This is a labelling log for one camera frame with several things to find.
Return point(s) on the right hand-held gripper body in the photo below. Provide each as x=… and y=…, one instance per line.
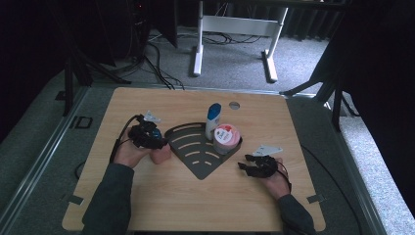
x=266, y=167

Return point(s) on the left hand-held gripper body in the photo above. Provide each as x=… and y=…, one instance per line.
x=145, y=135

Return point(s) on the pink bottle with blue pump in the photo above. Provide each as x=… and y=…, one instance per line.
x=161, y=156

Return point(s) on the pink jar with white lid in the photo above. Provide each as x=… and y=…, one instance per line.
x=225, y=135

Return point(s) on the dark grey corner shelf rack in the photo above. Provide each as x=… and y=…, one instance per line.
x=202, y=169

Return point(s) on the white bottle with blue cap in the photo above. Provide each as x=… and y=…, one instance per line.
x=212, y=125

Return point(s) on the person's right hand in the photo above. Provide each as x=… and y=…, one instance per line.
x=279, y=184

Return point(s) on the person's left hand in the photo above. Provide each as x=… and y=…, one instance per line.
x=129, y=153

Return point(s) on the grey tape piece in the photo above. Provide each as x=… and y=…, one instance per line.
x=73, y=199
x=315, y=198

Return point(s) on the black metal stand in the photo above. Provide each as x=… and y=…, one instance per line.
x=336, y=107
x=68, y=84

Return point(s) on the dark computer tower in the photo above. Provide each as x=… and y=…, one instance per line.
x=140, y=19

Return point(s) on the black curtain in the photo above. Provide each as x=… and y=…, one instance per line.
x=385, y=65
x=26, y=49

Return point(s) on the metal floor rail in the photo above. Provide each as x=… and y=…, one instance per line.
x=359, y=182
x=39, y=153

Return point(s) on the white desk frame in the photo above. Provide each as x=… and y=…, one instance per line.
x=241, y=24

